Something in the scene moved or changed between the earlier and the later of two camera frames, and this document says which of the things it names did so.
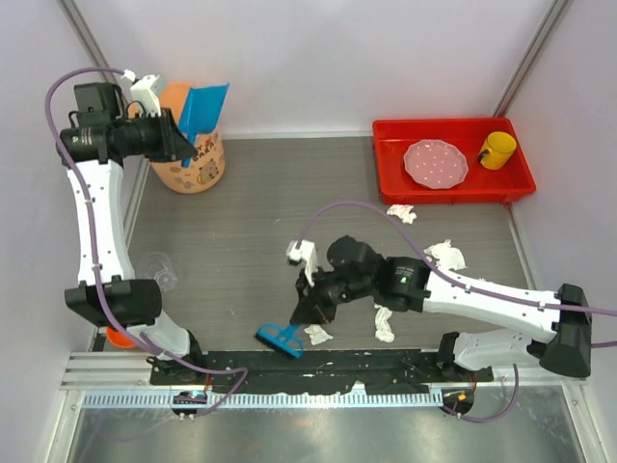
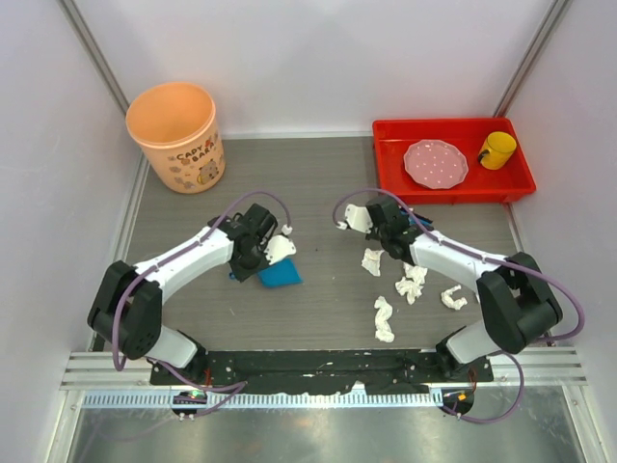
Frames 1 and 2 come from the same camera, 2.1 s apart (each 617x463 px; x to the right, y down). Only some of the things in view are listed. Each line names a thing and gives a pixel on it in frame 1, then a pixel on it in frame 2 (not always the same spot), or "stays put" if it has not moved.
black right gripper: [312, 305] to [373, 234]
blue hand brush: [284, 337] to [424, 221]
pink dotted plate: [436, 164] stays put
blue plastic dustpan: [201, 111] to [283, 272]
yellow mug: [497, 148] stays put
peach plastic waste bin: [209, 159] stays put
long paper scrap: [383, 325] stays put
